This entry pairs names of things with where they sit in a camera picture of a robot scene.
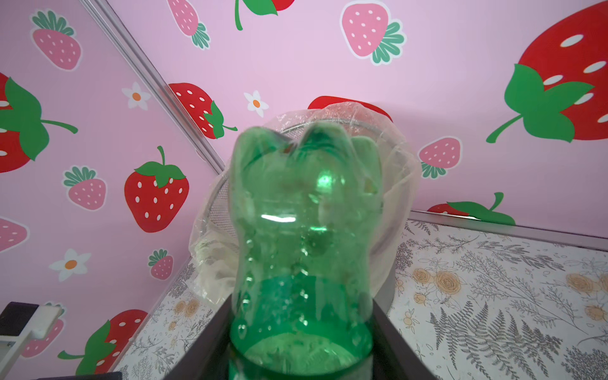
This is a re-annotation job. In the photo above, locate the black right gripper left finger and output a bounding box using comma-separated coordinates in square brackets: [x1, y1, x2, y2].
[164, 296, 233, 380]

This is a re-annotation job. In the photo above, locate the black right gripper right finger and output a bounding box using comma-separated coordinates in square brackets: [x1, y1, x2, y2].
[371, 301, 435, 380]

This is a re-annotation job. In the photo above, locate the green Sprite bottle side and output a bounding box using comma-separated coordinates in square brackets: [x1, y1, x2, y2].
[228, 123, 383, 379]

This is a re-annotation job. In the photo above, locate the clear green bin liner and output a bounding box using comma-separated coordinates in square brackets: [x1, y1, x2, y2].
[186, 101, 421, 299]

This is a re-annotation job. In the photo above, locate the silver mesh waste bin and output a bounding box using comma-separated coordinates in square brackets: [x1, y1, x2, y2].
[189, 172, 405, 313]

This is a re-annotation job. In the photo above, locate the aluminium frame post left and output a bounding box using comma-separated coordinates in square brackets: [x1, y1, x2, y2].
[81, 0, 225, 174]

